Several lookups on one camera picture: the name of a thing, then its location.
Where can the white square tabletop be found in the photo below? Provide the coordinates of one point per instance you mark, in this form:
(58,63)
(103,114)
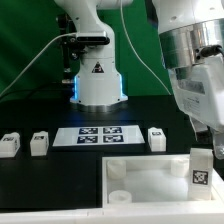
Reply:
(136,180)

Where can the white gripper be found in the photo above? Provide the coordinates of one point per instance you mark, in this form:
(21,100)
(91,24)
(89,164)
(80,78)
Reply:
(199,93)

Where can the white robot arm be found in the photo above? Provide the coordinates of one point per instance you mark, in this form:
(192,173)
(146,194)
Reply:
(191,40)

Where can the white sheet with tags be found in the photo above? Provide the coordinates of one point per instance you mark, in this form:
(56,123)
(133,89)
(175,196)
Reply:
(104,135)

